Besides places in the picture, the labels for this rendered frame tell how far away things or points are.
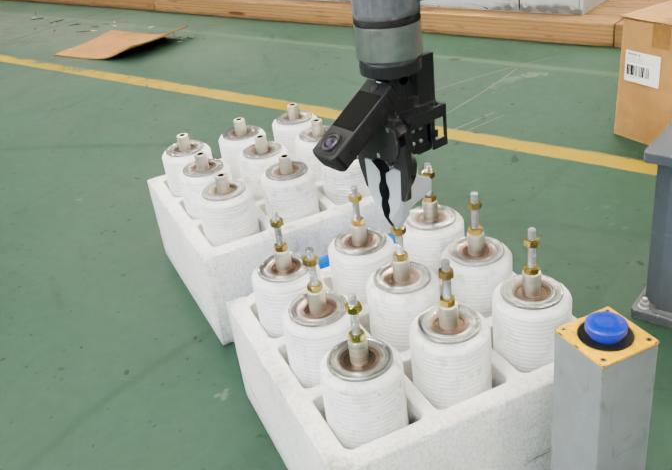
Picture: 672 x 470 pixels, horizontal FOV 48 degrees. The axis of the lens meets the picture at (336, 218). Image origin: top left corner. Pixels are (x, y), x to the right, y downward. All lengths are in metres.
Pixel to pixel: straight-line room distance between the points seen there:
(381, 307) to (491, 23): 2.04
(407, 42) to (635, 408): 0.44
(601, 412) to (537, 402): 0.17
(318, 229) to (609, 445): 0.67
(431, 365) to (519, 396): 0.11
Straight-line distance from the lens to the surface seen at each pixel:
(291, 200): 1.31
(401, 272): 0.98
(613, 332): 0.77
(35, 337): 1.54
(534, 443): 0.99
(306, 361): 0.95
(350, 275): 1.06
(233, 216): 1.27
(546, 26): 2.82
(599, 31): 2.75
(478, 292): 1.02
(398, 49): 0.84
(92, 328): 1.50
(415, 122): 0.87
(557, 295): 0.95
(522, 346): 0.95
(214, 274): 1.27
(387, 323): 0.98
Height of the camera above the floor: 0.79
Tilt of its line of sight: 28 degrees down
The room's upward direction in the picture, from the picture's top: 8 degrees counter-clockwise
